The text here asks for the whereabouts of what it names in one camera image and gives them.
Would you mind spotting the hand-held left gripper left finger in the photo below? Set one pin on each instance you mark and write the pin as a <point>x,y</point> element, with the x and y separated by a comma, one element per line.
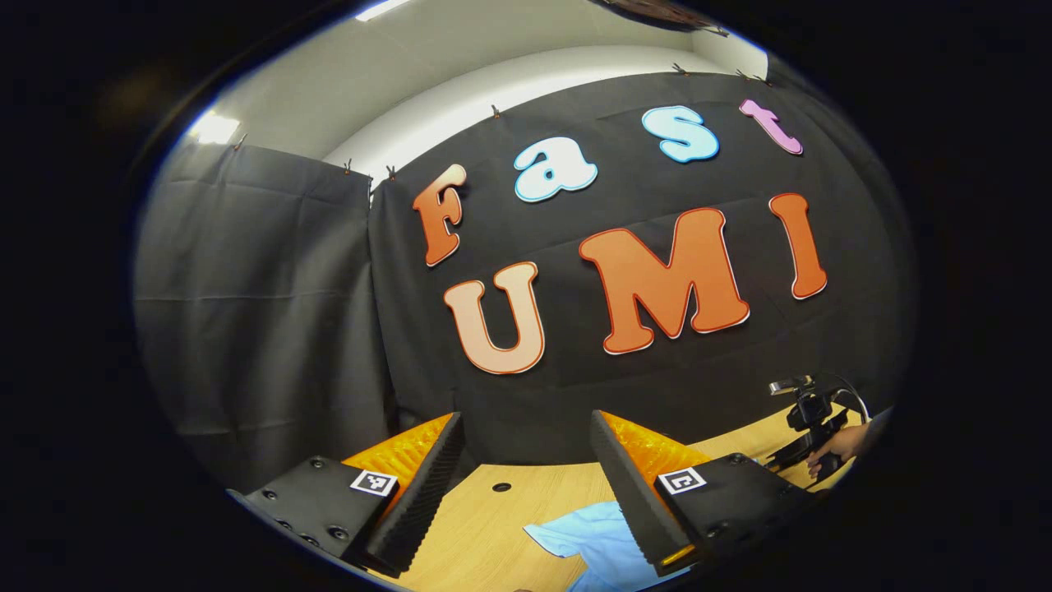
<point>419,501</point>

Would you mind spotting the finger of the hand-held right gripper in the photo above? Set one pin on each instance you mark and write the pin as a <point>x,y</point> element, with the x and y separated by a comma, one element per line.
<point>793,456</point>

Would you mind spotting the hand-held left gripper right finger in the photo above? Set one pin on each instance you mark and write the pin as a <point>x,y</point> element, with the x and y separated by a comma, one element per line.
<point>633,501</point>

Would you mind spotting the light blue T-shirt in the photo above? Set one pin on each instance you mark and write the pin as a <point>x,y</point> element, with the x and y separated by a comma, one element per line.
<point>600,543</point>

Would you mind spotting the ceiling light panel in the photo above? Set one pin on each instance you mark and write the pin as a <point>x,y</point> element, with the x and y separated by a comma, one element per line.
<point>382,8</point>
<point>215,128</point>

